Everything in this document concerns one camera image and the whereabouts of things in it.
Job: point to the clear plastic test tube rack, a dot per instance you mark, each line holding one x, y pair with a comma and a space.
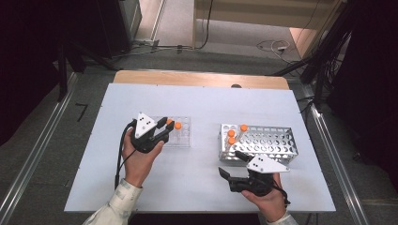
184, 137

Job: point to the light wooden desk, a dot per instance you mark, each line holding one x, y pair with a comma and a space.
250, 14

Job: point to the person's right hand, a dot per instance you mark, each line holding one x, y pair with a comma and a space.
270, 206

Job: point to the metal test tube rack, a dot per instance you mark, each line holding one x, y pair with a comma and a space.
223, 127

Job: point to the person's left hand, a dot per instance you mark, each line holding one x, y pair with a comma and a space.
137, 165

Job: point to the black curtain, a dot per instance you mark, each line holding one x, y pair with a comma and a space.
25, 62
375, 78

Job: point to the dark grey cabinet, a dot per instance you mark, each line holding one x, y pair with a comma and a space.
119, 25

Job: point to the aluminium floor rail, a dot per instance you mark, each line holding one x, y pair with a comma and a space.
334, 156
40, 146

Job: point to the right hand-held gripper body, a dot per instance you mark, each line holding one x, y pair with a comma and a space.
266, 165

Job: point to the grey power strip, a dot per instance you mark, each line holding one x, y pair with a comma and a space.
147, 42

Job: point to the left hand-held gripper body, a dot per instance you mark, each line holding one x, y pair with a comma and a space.
142, 126

